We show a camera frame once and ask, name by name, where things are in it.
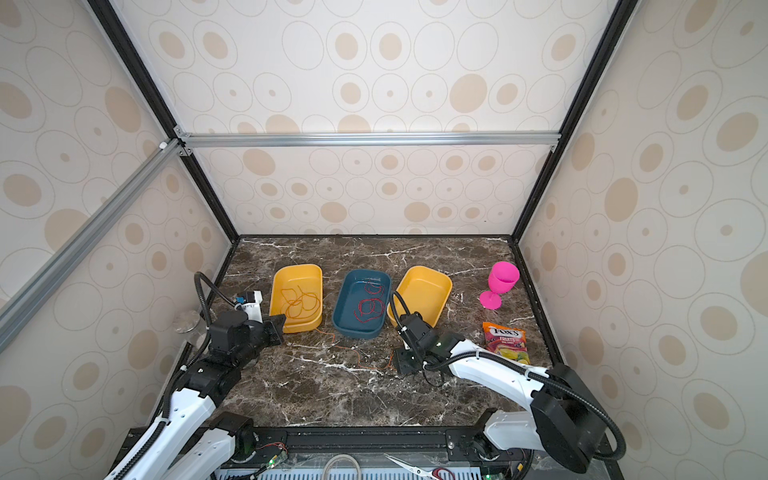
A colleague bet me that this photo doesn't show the orange cable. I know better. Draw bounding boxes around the orange cable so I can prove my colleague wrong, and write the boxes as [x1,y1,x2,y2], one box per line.
[280,284,321,320]
[317,326,400,376]

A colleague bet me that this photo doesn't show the red cable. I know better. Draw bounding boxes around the red cable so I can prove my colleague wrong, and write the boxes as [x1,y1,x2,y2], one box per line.
[353,280,386,325]

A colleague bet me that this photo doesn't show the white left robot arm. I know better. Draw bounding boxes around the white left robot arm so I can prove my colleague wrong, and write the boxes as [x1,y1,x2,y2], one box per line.
[107,308,286,479]

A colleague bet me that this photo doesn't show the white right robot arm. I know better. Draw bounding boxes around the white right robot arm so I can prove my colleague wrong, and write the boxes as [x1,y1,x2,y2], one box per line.
[394,313,627,473]

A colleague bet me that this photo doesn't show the clear jar with powder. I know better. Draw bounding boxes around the clear jar with powder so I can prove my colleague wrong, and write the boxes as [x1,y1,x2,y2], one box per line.
[172,309,207,348]

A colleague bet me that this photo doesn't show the right yellow plastic bin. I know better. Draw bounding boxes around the right yellow plastic bin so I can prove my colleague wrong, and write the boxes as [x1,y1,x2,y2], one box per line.
[396,266,453,327]

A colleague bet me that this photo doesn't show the yellow plastic bin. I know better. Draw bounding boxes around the yellow plastic bin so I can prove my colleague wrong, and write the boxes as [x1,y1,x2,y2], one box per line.
[270,264,323,334]
[396,266,453,327]

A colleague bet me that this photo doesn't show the teal plastic bin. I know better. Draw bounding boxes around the teal plastic bin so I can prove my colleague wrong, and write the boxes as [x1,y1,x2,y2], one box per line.
[332,269,391,340]

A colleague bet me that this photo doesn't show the left yellow plastic bin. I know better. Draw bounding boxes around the left yellow plastic bin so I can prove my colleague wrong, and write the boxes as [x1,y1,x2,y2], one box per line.
[270,264,323,334]

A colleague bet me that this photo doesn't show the orange candy bag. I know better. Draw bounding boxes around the orange candy bag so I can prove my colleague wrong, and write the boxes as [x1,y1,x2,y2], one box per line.
[482,322,530,365]

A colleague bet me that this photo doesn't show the pink plastic goblet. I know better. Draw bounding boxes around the pink plastic goblet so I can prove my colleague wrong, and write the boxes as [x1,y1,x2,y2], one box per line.
[479,262,520,310]

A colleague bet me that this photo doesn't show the diagonal aluminium bar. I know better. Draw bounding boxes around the diagonal aluminium bar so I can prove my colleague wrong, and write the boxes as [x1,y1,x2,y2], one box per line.
[1,138,181,350]

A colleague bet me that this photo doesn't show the horizontal aluminium bar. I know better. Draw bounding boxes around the horizontal aluminium bar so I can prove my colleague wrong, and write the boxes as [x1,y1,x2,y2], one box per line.
[181,131,560,148]

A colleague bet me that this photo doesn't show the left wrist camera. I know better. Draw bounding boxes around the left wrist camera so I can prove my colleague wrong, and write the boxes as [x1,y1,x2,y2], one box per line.
[235,290,263,323]

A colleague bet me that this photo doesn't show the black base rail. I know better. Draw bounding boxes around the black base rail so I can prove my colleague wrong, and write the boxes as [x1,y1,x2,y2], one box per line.
[119,424,541,475]

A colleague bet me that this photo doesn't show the scissors with red handle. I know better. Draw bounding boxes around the scissors with red handle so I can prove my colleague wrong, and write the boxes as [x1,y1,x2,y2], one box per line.
[384,454,456,480]

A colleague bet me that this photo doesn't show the white looped cable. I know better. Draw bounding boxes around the white looped cable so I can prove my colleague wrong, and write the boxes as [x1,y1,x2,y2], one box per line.
[321,453,362,480]

